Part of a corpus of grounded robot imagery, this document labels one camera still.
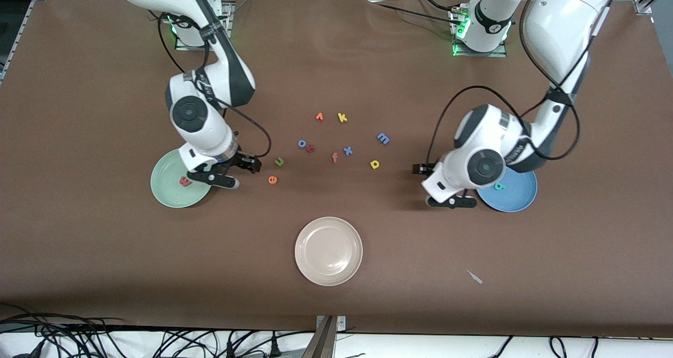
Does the green plate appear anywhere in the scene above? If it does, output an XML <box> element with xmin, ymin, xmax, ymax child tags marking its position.
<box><xmin>150</xmin><ymin>149</ymin><xmax>214</xmax><ymax>209</ymax></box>

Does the black cable on table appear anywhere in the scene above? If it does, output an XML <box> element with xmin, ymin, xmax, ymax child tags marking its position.
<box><xmin>376</xmin><ymin>3</ymin><xmax>459</xmax><ymax>23</ymax></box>
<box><xmin>418</xmin><ymin>0</ymin><xmax>463</xmax><ymax>14</ymax></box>

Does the tangle of black cables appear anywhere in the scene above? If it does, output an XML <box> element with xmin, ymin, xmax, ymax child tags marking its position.
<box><xmin>0</xmin><ymin>303</ymin><xmax>316</xmax><ymax>358</ymax></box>

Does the small metal table bracket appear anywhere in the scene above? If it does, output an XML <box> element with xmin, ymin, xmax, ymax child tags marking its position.
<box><xmin>315</xmin><ymin>315</ymin><xmax>348</xmax><ymax>331</ymax></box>

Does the brown table cover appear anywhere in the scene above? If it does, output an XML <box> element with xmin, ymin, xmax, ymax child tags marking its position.
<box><xmin>0</xmin><ymin>0</ymin><xmax>673</xmax><ymax>339</ymax></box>

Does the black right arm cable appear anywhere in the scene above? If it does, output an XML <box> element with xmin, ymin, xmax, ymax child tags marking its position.
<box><xmin>157</xmin><ymin>11</ymin><xmax>272</xmax><ymax>159</ymax></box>

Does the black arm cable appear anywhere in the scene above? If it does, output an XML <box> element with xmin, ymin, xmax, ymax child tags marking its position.
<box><xmin>427</xmin><ymin>0</ymin><xmax>624</xmax><ymax>165</ymax></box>
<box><xmin>157</xmin><ymin>11</ymin><xmax>272</xmax><ymax>159</ymax></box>

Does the beige plate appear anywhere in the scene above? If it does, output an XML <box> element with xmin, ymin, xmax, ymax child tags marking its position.
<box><xmin>294</xmin><ymin>217</ymin><xmax>364</xmax><ymax>287</ymax></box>

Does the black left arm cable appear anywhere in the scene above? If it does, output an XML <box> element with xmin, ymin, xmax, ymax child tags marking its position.
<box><xmin>427</xmin><ymin>0</ymin><xmax>624</xmax><ymax>165</ymax></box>

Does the blue plate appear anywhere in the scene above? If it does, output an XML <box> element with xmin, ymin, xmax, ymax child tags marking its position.
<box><xmin>476</xmin><ymin>168</ymin><xmax>538</xmax><ymax>213</ymax></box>

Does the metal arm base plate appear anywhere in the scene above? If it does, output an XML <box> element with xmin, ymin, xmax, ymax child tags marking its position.
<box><xmin>451</xmin><ymin>6</ymin><xmax>508</xmax><ymax>59</ymax></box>
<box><xmin>175</xmin><ymin>1</ymin><xmax>235</xmax><ymax>52</ymax></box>

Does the grey support beam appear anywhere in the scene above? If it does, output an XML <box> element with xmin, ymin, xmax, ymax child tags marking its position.
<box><xmin>301</xmin><ymin>316</ymin><xmax>338</xmax><ymax>358</ymax></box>

